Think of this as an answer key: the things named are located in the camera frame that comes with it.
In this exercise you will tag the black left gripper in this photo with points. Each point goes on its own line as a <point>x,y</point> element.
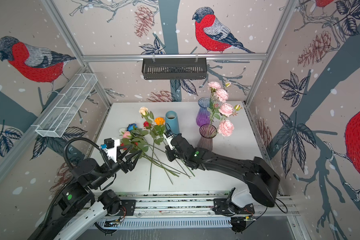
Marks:
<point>125,165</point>

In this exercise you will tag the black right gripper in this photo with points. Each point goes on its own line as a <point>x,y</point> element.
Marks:
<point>171,156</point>

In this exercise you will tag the orange artificial rose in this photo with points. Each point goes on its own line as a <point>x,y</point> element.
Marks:
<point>168,170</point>

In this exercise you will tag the cream peach artificial rose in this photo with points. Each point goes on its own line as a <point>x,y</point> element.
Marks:
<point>144,111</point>

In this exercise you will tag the pink peony spray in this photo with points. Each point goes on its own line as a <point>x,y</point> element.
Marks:
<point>223,113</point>
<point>218,96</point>

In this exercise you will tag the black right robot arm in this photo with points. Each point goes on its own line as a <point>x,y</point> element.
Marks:
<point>261,180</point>

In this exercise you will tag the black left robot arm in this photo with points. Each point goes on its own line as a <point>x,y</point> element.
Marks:
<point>76,208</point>

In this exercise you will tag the pink grey glass vase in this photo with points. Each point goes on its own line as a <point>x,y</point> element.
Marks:
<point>207,132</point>

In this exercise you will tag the teal ceramic vase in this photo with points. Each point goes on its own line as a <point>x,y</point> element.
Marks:
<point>172,122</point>

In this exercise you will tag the blue purple glass vase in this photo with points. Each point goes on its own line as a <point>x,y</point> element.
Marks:
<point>203,116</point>

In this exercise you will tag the pink artificial rose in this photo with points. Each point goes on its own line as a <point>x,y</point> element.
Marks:
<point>127,135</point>

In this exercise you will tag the blue artificial rose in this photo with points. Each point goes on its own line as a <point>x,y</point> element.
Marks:
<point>132,127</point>

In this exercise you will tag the red artificial rose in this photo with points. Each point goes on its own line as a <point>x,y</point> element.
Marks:
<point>147,125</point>

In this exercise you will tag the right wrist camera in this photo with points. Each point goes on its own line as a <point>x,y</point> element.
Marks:
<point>168,136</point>

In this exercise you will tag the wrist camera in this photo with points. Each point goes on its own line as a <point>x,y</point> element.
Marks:
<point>168,136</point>
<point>110,148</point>

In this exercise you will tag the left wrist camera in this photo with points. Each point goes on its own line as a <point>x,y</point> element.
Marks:
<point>110,148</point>

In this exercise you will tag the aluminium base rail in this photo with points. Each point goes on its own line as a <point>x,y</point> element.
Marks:
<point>168,210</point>

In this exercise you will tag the white wire mesh shelf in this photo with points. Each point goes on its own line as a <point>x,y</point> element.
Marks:
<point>59,118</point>

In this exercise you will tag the black hanging wire basket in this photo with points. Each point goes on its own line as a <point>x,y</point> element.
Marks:
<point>175,69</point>

